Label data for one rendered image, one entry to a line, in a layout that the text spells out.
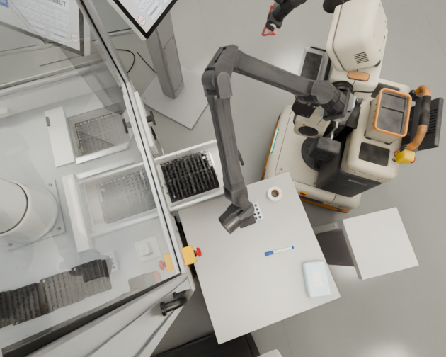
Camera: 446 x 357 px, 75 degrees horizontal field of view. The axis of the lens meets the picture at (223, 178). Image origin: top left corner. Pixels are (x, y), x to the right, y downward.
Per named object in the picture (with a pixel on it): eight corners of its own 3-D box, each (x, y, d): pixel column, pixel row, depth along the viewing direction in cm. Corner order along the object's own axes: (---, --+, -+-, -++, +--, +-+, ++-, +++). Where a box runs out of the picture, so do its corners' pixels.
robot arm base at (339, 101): (345, 117, 103) (351, 88, 106) (333, 105, 99) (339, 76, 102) (324, 121, 110) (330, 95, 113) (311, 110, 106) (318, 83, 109)
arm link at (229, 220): (244, 193, 94) (232, 185, 102) (218, 216, 92) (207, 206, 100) (260, 217, 100) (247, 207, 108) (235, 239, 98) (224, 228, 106)
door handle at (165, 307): (192, 285, 74) (183, 294, 55) (195, 295, 73) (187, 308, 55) (173, 291, 73) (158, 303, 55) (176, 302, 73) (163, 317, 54)
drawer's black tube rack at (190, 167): (207, 154, 138) (207, 149, 132) (219, 188, 134) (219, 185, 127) (162, 168, 136) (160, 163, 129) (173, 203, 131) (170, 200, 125)
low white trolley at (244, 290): (264, 199, 218) (288, 171, 144) (296, 282, 203) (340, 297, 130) (190, 224, 212) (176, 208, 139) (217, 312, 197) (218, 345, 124)
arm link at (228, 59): (224, 35, 76) (208, 39, 84) (212, 87, 78) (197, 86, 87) (336, 83, 98) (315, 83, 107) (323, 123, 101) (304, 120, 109)
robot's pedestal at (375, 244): (335, 222, 215) (397, 204, 141) (349, 263, 207) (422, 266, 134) (297, 231, 212) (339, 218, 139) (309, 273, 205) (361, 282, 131)
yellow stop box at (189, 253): (194, 245, 127) (192, 244, 120) (199, 261, 125) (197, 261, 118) (183, 248, 126) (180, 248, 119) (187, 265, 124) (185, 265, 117)
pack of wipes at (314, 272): (300, 262, 133) (303, 263, 129) (321, 260, 134) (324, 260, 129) (306, 297, 129) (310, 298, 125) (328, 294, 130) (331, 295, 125)
